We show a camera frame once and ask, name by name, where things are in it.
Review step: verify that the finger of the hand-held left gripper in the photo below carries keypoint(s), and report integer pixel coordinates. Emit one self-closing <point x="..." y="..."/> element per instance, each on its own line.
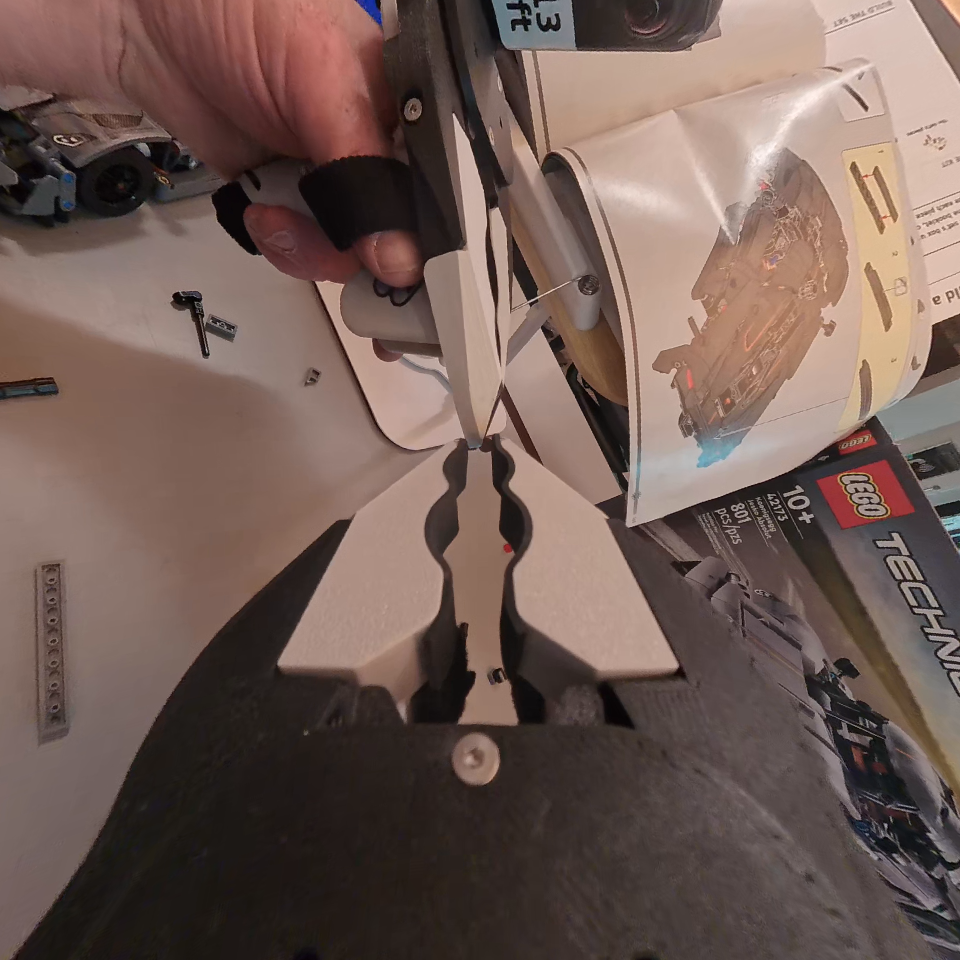
<point x="465" y="322"/>

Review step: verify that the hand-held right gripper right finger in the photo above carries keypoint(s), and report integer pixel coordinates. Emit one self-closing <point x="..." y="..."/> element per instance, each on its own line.
<point x="592" y="600"/>

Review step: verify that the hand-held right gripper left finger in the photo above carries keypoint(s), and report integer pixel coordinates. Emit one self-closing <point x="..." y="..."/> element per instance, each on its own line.
<point x="360" y="600"/>

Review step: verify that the instruction booklet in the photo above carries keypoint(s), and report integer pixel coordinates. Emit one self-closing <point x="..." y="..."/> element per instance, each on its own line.
<point x="712" y="187"/>

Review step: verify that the grey lego car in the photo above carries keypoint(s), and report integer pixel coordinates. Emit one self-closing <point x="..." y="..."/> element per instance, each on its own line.
<point x="90" y="165"/>

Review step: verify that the scattered black lego pins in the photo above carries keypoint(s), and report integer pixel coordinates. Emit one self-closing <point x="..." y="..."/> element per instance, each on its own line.
<point x="495" y="676"/>

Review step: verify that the small grey lego plate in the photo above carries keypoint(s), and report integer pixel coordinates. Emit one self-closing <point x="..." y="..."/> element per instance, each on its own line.
<point x="222" y="327"/>

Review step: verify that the black lego axle piece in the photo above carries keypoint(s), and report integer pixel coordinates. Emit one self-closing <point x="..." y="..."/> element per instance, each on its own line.
<point x="196" y="322"/>

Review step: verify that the lego set box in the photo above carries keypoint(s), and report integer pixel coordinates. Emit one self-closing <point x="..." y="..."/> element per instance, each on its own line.
<point x="862" y="570"/>

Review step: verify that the long grey lego plate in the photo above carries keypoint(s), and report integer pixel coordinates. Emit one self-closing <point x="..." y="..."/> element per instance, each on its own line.
<point x="52" y="652"/>

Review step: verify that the short black lego beam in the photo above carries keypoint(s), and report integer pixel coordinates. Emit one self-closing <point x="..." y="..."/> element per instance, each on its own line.
<point x="30" y="388"/>

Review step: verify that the person's left hand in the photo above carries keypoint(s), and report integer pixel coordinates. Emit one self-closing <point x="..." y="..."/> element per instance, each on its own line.
<point x="225" y="75"/>

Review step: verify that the white book stand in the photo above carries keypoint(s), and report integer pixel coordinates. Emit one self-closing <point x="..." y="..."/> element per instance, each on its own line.
<point x="405" y="420"/>

